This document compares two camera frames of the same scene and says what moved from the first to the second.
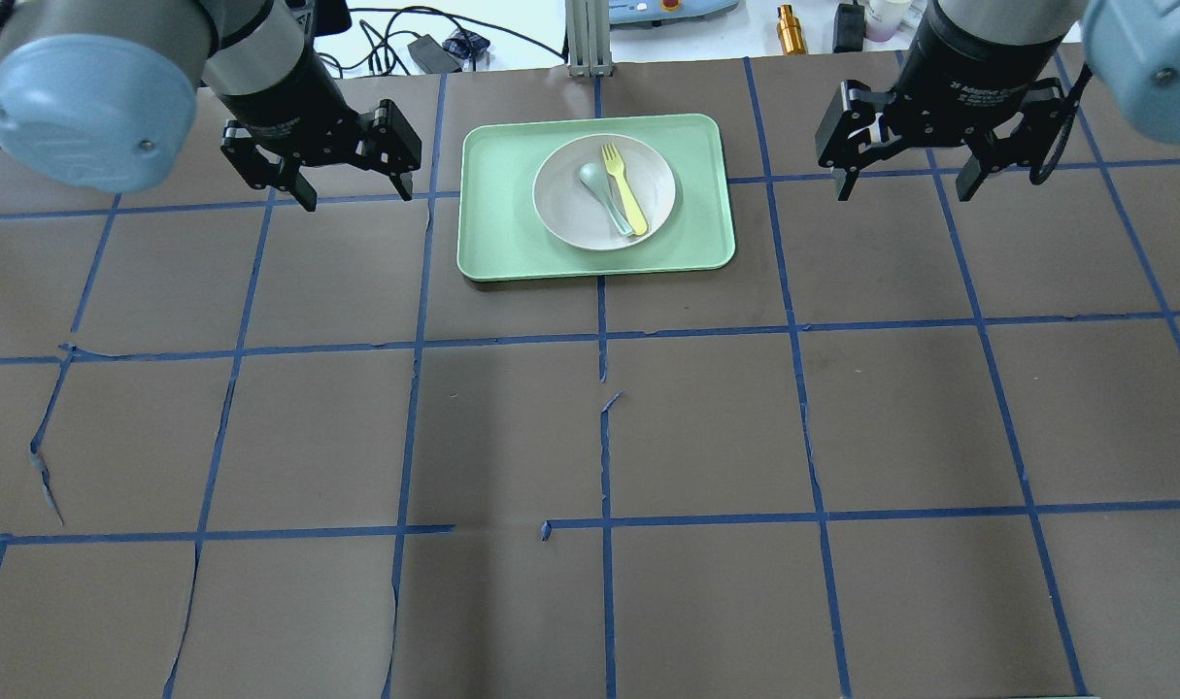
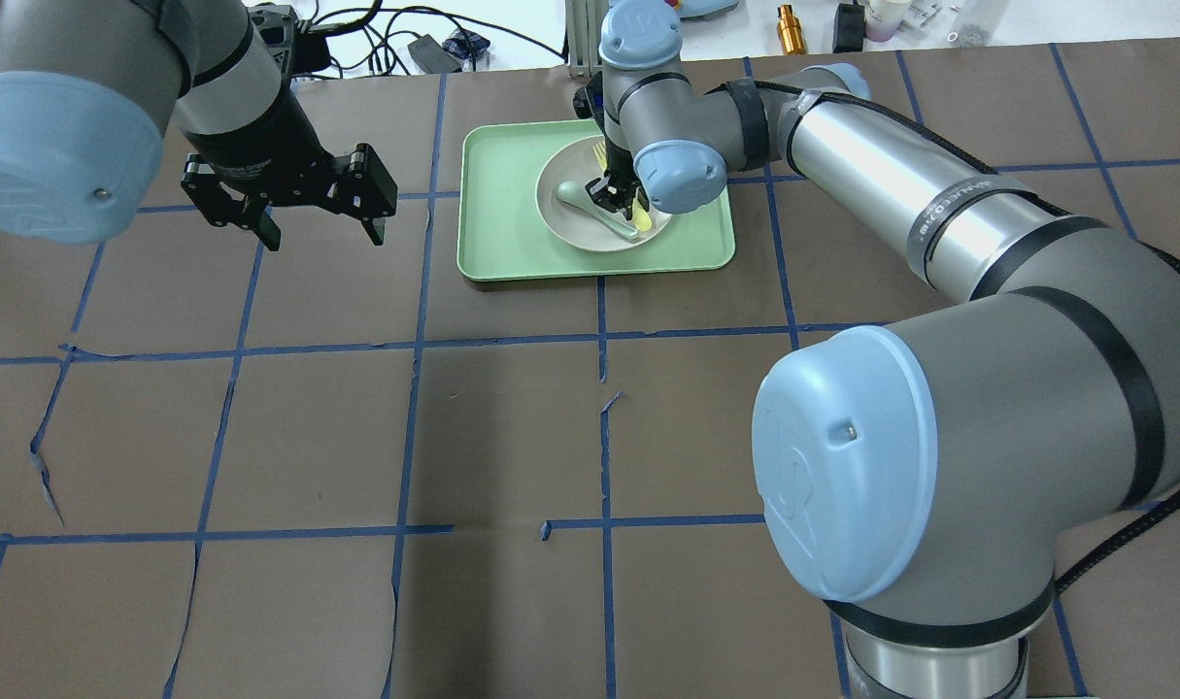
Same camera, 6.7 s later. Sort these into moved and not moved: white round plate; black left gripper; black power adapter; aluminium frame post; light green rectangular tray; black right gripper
Moved: black right gripper; black left gripper
Not moved: white round plate; aluminium frame post; light green rectangular tray; black power adapter
